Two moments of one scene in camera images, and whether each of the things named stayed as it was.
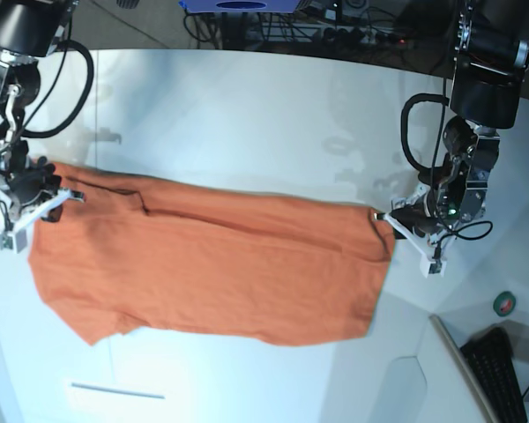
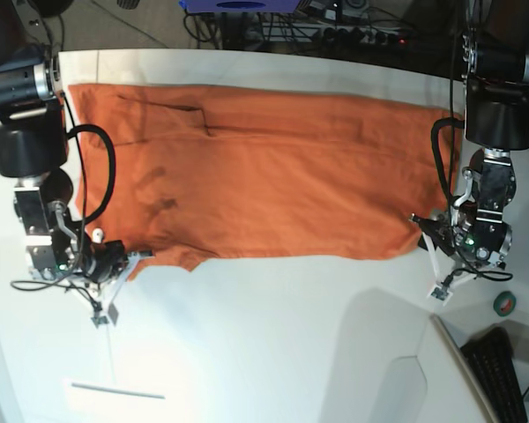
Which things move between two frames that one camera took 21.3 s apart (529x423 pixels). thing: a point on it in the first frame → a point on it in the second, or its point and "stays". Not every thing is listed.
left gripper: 35,189 → 109,265
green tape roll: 504,303 stays
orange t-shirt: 194,259 → 191,174
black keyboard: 491,355 stays
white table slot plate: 117,399 stays
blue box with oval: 240,6 stays
